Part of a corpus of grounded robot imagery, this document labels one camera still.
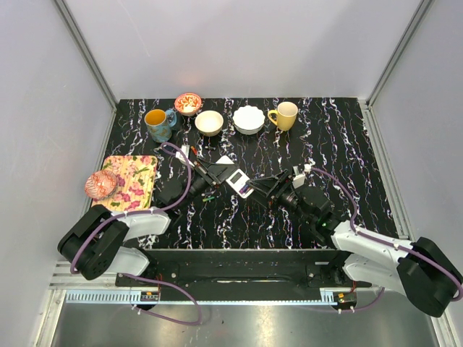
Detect white red remote control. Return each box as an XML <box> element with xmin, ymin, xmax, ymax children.
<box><xmin>216</xmin><ymin>155</ymin><xmax>253</xmax><ymax>199</ymax></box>

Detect floral wooden tray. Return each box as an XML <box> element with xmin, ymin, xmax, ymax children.
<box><xmin>91</xmin><ymin>155</ymin><xmax>158</xmax><ymax>212</ymax></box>

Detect orange patterned small bowl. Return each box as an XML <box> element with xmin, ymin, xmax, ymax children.
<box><xmin>174</xmin><ymin>93</ymin><xmax>202</xmax><ymax>116</ymax></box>

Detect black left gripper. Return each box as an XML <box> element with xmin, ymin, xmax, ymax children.
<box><xmin>178</xmin><ymin>158</ymin><xmax>239</xmax><ymax>210</ymax></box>

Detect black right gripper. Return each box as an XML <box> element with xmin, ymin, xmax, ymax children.
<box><xmin>246</xmin><ymin>169</ymin><xmax>314</xmax><ymax>225</ymax></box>

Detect yellow mug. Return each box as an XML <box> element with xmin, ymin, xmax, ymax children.
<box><xmin>267</xmin><ymin>101</ymin><xmax>299</xmax><ymax>131</ymax></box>

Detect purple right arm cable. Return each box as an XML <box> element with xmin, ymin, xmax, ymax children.
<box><xmin>305</xmin><ymin>166</ymin><xmax>463</xmax><ymax>314</ymax></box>

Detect aluminium frame post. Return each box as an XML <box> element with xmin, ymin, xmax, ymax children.
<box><xmin>52</xmin><ymin>0</ymin><xmax>118</xmax><ymax>110</ymax></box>

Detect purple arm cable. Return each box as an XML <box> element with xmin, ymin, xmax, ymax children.
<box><xmin>69</xmin><ymin>142</ymin><xmax>203</xmax><ymax>325</ymax></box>
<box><xmin>305</xmin><ymin>166</ymin><xmax>463</xmax><ymax>314</ymax></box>

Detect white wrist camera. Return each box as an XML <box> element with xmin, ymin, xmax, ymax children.
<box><xmin>175</xmin><ymin>145</ymin><xmax>195</xmax><ymax>168</ymax></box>
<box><xmin>292</xmin><ymin>163</ymin><xmax>312</xmax><ymax>189</ymax></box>

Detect blue floral mug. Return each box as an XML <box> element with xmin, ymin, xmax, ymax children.
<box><xmin>144</xmin><ymin>109</ymin><xmax>177</xmax><ymax>143</ymax></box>

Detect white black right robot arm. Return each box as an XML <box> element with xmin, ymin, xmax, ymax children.
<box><xmin>247</xmin><ymin>171</ymin><xmax>462</xmax><ymax>317</ymax></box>

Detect white scalloped bowl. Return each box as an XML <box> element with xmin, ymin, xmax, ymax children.
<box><xmin>232</xmin><ymin>106</ymin><xmax>265</xmax><ymax>135</ymax></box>

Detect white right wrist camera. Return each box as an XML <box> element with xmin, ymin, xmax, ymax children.
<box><xmin>292</xmin><ymin>163</ymin><xmax>312</xmax><ymax>189</ymax></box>

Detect red patterned bowl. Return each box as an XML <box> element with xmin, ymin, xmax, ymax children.
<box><xmin>85</xmin><ymin>170</ymin><xmax>118</xmax><ymax>200</ymax></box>

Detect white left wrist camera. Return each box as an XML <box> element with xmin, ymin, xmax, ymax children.
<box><xmin>175</xmin><ymin>145</ymin><xmax>195</xmax><ymax>168</ymax></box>

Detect cream round bowl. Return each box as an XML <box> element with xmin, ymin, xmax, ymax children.
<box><xmin>195</xmin><ymin>111</ymin><xmax>224</xmax><ymax>137</ymax></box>

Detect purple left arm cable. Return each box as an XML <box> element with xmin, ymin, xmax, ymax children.
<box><xmin>69</xmin><ymin>142</ymin><xmax>203</xmax><ymax>325</ymax></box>

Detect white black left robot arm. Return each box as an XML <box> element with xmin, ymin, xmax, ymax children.
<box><xmin>57</xmin><ymin>156</ymin><xmax>238</xmax><ymax>286</ymax></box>

